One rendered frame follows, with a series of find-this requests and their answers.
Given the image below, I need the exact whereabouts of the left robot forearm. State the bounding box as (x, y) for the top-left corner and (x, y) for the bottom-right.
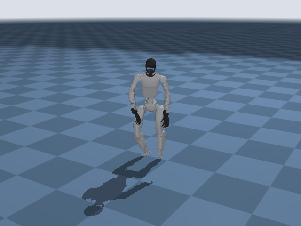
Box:
(164, 93), (171, 113)

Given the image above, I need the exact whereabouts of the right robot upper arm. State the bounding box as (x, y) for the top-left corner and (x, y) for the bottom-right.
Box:
(128, 74), (142, 96)

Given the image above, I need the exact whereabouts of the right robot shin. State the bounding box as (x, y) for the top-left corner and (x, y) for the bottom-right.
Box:
(134, 137), (149, 153)

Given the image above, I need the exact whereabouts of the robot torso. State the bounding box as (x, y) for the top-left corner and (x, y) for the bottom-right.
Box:
(141, 72), (159, 112)

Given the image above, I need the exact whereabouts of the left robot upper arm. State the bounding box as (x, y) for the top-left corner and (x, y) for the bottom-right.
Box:
(159, 75), (170, 98)

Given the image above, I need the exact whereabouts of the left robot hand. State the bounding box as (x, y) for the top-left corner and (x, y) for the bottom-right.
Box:
(161, 110), (169, 128)

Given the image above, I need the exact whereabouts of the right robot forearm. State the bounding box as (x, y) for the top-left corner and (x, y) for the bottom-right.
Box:
(128, 91), (137, 112)

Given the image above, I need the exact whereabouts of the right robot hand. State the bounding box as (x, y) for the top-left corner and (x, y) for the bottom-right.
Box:
(131, 108), (141, 125)

